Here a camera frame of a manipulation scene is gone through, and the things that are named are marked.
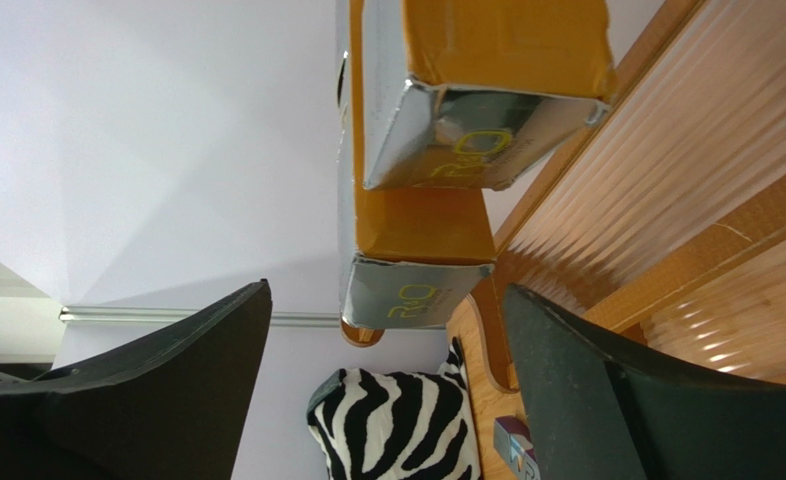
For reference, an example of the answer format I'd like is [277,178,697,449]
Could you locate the zebra pattern cushion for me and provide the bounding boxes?
[306,339,483,480]

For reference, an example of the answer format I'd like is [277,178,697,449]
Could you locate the orange white R.O.C.S. toothpaste box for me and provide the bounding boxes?
[346,1,617,191]

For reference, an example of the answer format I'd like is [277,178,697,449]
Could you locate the silver yellow R.O.C.S. toothpaste box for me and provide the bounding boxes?
[335,1,495,332]

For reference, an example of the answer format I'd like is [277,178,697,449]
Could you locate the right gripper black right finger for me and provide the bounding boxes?
[503,284,786,479]

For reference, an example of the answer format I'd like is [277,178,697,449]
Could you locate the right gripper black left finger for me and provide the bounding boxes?
[0,280,272,479]

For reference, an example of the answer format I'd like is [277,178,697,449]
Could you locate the purple white R.O.C.S. toothpaste box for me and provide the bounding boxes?
[493,416,542,480]

